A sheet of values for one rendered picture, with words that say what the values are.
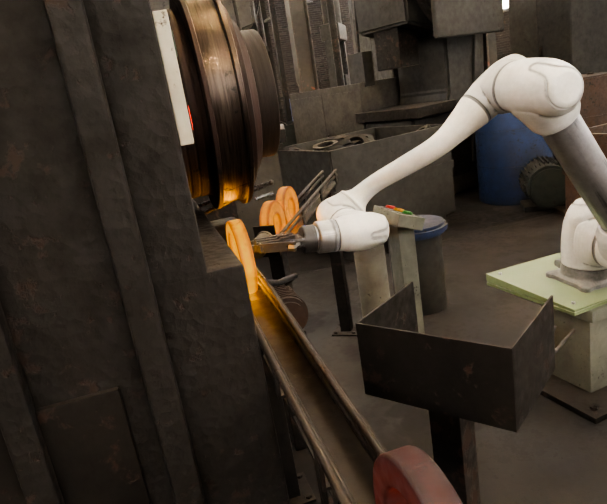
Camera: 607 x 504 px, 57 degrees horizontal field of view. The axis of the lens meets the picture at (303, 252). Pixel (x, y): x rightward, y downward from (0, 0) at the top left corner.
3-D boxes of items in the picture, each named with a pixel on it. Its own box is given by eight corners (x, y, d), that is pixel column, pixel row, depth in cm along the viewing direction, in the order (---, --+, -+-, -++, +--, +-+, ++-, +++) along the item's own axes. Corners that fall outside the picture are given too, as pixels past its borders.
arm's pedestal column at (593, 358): (580, 340, 220) (578, 267, 211) (682, 381, 184) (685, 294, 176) (501, 373, 206) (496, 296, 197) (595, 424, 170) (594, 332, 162)
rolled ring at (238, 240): (234, 212, 141) (221, 215, 140) (248, 225, 124) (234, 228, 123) (247, 280, 146) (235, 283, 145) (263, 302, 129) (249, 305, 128)
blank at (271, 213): (255, 210, 176) (264, 209, 175) (271, 194, 189) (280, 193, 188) (265, 254, 182) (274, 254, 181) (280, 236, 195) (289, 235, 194)
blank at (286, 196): (271, 194, 189) (280, 194, 188) (285, 181, 203) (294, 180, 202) (280, 236, 195) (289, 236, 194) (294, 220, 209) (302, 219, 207)
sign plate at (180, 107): (180, 146, 79) (151, 11, 74) (169, 139, 103) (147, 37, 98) (196, 143, 80) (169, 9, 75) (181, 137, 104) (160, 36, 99)
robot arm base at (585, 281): (576, 261, 199) (577, 247, 197) (630, 281, 179) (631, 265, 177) (535, 272, 194) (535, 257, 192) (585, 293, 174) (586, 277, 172)
